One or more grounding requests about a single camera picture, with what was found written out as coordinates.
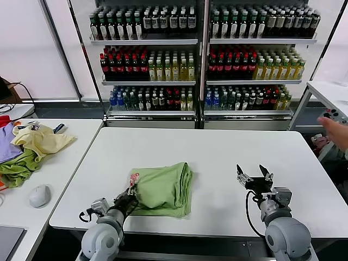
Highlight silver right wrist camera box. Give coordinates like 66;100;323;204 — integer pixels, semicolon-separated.
270;187;293;209

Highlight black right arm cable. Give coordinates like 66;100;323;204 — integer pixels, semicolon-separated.
245;190;269;238

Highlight grey control box red buttons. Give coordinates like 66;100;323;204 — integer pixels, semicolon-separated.
321;108;348;123

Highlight white cap black tea bottle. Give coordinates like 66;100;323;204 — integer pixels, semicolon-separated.
169;10;178;34
142;10;152;34
151;10;160;34
159;10;168;34
178;10;188;34
187;10;196;34

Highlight pink cloth pile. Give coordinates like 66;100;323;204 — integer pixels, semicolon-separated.
310;133;334;156

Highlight pale yellow shirt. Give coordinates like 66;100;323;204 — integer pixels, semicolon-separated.
10;125;78;163

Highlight green cap dark juice bottle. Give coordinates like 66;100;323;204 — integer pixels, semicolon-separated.
115;13;125;41
247;11;257;39
238;11;248;39
210;11;220;39
124;13;134;41
98;13;108;41
257;11;266;39
220;11;229;39
229;11;239;39
89;13;99;41
107;13;116;41
133;13;143;41

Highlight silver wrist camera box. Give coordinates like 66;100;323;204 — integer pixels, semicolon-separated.
90;197;110;216
270;187;293;209

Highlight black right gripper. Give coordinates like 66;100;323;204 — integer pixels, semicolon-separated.
235;164;274;201

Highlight diagonal black white frame bar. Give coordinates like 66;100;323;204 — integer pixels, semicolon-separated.
312;0;348;82
38;0;82;103

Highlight beige label dark bottle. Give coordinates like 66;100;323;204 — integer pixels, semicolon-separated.
266;10;276;38
275;10;285;38

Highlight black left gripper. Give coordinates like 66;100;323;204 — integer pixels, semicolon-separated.
110;182;139;217

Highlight person's bare hand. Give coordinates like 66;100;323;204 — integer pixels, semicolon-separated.
318;116;348;150

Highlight thick black cable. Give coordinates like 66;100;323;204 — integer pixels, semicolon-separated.
16;82;35;105

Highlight purple garment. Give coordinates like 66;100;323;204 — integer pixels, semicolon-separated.
0;123;24;165

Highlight dark metal table crossbar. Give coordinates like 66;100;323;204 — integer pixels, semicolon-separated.
119;236;272;259

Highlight white metal frame table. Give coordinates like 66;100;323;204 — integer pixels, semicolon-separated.
287;80;348;161

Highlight brown cardboard box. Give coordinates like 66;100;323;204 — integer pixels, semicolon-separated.
0;77;22;103

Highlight light green polo shirt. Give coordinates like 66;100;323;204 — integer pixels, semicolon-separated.
126;161;193;220

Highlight metal drinks shelf unit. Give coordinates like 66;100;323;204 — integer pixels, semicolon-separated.
66;0;204;130
202;0;321;131

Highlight crumpled green garment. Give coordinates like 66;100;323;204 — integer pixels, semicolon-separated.
0;148;41;189

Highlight white cap dark drink bottle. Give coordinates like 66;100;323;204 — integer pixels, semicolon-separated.
302;10;312;38
311;10;321;38
285;10;295;38
294;10;303;38

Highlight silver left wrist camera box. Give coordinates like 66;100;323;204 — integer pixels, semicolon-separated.
90;197;110;216

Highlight white computer mouse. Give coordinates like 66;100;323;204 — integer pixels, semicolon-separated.
29;184;52;209

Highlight red cap cola bottle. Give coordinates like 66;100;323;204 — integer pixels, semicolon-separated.
207;53;216;80
223;53;232;80
131;53;140;81
232;53;240;80
107;53;116;81
247;53;256;80
215;53;224;80
115;53;124;81
139;53;148;81
240;53;248;80
123;53;132;81
98;53;107;81

